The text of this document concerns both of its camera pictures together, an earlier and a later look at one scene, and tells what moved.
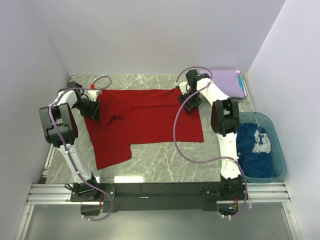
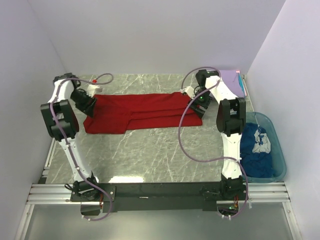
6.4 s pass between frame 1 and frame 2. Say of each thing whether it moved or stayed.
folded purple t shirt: stayed
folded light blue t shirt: stayed
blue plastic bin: stayed
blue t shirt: stayed
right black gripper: moved
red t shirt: moved
